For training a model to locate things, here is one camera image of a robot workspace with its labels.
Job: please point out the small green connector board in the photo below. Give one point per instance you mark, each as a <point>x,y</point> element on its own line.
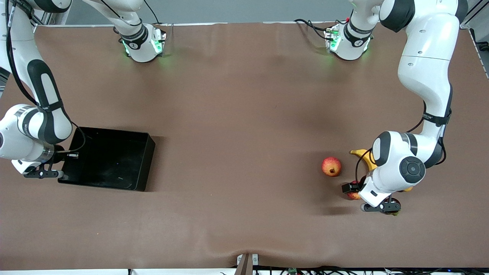
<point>292,270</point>

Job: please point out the dark purple mangosteen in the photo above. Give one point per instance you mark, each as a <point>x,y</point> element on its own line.
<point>396,200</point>

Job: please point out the grey arm base connector panel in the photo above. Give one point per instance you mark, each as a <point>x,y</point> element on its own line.
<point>158,42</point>
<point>331,38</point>

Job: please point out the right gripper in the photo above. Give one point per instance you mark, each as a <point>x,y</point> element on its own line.
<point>58,149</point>

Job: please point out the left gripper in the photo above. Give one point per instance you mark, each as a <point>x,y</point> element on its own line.
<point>359,184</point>

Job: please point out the red yellow mango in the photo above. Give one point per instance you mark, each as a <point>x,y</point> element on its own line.
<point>408,189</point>

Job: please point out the red yellow apple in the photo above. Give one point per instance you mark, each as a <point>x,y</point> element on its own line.
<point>353,196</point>

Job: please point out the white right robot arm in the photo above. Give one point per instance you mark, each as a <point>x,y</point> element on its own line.
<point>19,49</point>

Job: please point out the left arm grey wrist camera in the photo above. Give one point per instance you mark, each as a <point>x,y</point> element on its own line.
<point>382,208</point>

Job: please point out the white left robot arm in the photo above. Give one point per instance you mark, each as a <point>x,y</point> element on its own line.
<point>428,68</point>

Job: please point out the black plastic box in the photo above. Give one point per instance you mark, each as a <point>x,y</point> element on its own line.
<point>110,160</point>

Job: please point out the aluminium frame profile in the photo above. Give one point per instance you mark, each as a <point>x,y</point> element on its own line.
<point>477,11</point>
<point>46,17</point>

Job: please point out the yellow banana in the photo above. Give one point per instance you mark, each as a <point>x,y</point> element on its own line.
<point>363,154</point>

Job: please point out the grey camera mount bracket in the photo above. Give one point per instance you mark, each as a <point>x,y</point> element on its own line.
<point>244,265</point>

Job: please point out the brown table cover cloth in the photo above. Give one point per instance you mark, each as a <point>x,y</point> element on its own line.
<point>229,214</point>

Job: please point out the red orange pomegranate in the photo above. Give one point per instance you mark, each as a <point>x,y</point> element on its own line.
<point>331,166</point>

